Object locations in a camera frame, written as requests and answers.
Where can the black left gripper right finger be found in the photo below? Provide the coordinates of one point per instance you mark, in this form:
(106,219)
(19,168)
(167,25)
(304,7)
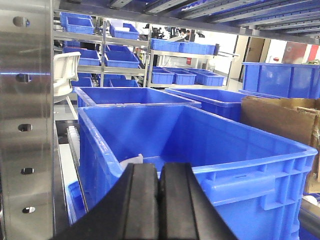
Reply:
(185,212)

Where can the white curved PVC pipe piece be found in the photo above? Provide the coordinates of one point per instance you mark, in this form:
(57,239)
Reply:
(133,160)

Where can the near large blue bin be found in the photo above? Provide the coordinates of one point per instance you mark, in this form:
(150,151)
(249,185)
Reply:
(253,178)

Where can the white plastic container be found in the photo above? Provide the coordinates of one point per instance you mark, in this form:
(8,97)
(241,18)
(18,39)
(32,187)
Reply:
(65,70)

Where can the tall blue crate far right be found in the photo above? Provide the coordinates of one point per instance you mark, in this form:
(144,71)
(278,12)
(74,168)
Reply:
(282,80)

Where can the perforated steel shelf post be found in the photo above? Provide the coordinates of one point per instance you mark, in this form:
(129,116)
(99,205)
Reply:
(26,118)

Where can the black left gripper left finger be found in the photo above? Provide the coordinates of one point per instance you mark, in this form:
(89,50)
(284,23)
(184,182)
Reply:
(129,211)

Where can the brown cardboard box on shelf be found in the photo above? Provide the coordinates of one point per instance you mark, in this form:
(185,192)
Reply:
(297,119)

